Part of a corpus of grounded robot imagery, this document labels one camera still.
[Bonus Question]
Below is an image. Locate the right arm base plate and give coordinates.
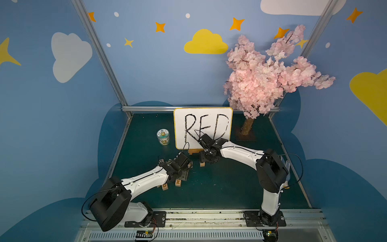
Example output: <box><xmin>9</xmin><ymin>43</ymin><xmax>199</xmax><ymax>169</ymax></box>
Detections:
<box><xmin>243</xmin><ymin>210</ymin><xmax>287</xmax><ymax>227</ymax></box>

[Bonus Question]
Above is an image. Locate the wooden block letter M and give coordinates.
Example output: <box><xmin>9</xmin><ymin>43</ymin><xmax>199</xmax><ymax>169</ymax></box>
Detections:
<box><xmin>175</xmin><ymin>179</ymin><xmax>181</xmax><ymax>187</ymax></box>

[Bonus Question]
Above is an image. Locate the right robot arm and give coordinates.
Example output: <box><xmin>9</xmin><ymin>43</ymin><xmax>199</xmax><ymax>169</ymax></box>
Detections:
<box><xmin>199</xmin><ymin>134</ymin><xmax>289</xmax><ymax>226</ymax></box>

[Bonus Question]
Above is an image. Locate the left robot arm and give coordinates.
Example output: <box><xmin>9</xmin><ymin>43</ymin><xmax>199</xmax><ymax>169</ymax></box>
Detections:
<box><xmin>87</xmin><ymin>153</ymin><xmax>192</xmax><ymax>232</ymax></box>

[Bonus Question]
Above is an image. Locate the aluminium rail frame front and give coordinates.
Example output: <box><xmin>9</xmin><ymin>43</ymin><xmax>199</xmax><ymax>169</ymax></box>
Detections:
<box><xmin>75</xmin><ymin>209</ymin><xmax>336</xmax><ymax>242</ymax></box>

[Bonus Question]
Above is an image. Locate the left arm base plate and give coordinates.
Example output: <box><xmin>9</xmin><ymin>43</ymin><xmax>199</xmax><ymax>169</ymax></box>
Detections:
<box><xmin>125</xmin><ymin>211</ymin><xmax>166</xmax><ymax>228</ymax></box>

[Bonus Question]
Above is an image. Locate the small wooden easel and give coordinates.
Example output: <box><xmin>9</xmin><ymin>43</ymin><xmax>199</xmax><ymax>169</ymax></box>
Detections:
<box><xmin>188</xmin><ymin>149</ymin><xmax>202</xmax><ymax>155</ymax></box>

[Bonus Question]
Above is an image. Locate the pink cherry blossom tree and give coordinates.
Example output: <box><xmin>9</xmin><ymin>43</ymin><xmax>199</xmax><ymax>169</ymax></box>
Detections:
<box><xmin>224</xmin><ymin>25</ymin><xmax>335</xmax><ymax>136</ymax></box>

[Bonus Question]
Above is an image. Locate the white board reading RED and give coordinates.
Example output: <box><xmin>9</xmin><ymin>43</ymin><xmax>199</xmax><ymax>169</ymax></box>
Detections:
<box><xmin>173</xmin><ymin>107</ymin><xmax>233</xmax><ymax>150</ymax></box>

